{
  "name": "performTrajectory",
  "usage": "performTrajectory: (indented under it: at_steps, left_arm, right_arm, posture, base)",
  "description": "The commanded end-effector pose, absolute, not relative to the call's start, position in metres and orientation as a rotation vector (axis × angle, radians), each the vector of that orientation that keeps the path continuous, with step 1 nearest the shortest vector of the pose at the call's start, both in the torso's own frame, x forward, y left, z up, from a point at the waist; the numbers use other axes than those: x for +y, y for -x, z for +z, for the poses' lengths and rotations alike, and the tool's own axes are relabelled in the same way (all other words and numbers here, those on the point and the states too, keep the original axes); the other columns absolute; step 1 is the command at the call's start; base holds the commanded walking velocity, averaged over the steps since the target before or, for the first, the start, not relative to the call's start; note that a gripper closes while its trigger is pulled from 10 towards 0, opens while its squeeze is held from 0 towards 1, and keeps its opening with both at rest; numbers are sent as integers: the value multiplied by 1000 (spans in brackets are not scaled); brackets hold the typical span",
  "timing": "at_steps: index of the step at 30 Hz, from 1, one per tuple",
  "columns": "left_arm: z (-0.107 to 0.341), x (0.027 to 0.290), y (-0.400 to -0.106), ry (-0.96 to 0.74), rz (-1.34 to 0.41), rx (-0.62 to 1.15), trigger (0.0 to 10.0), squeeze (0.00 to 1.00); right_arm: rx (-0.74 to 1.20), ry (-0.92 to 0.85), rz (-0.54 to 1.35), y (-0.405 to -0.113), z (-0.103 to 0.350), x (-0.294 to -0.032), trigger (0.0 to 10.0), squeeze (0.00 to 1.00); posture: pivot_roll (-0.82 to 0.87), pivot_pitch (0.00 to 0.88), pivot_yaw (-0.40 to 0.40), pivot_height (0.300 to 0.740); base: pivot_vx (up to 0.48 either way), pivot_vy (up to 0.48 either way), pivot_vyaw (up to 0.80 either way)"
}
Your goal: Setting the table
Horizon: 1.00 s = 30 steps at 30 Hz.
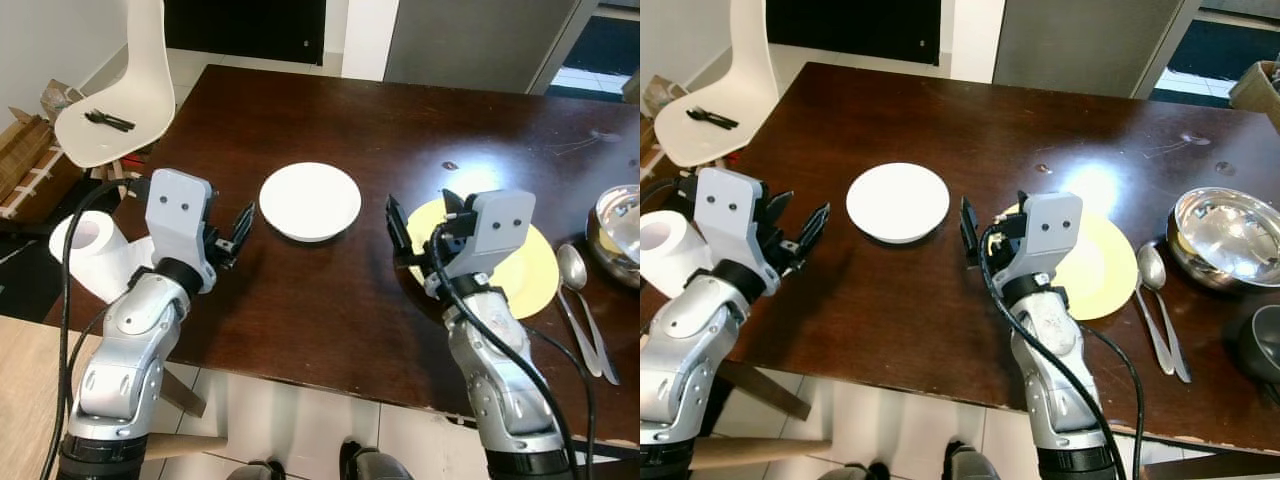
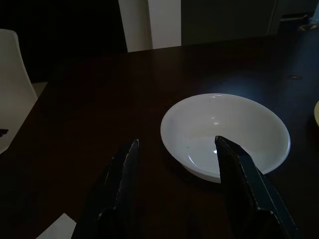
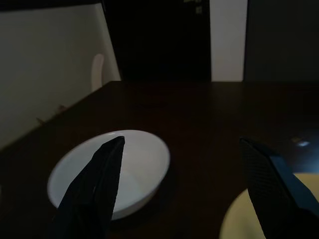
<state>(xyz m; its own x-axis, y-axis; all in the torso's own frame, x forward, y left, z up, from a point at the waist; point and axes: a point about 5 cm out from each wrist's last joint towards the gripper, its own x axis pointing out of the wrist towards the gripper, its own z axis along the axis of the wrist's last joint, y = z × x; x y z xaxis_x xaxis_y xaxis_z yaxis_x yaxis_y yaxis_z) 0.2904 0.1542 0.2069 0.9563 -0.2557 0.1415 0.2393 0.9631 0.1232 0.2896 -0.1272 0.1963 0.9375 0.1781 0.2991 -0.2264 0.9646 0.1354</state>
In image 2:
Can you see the white chair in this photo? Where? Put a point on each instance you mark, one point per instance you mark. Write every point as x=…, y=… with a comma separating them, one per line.
x=12, y=89

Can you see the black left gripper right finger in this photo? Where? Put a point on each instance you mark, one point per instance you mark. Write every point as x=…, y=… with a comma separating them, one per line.
x=239, y=189

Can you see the grey cabinet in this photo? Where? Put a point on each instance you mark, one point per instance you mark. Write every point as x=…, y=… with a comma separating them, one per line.
x=224, y=20

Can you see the yellow plate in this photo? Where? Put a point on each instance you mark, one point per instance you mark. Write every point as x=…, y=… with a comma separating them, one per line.
x=317, y=114

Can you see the white ceramic bowl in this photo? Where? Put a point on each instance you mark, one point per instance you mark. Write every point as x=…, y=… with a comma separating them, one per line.
x=224, y=129

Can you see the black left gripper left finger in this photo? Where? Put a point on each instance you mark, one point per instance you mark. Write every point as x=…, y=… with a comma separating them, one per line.
x=119, y=189

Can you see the white pillar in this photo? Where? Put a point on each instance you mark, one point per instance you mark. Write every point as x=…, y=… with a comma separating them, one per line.
x=152, y=23

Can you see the white paper sheet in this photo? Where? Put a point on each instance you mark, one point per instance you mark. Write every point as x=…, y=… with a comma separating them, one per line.
x=58, y=227

